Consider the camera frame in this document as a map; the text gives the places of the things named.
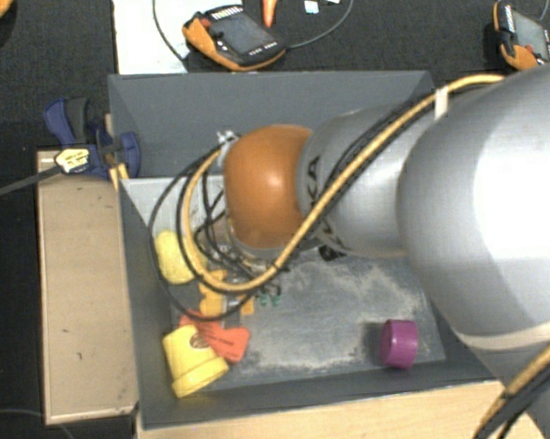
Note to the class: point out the purple plastic cup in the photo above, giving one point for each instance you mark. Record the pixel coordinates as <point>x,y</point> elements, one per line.
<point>398,343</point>

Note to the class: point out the orange toy piece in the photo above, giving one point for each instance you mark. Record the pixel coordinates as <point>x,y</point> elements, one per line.
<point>229,341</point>

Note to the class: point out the yellow plastic cup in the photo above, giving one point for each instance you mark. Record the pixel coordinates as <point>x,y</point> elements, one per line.
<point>193,365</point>

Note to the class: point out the grey metal bin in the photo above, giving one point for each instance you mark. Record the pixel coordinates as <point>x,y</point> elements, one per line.
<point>320,323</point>

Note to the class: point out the pale wood board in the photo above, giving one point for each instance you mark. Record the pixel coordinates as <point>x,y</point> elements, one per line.
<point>83,297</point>

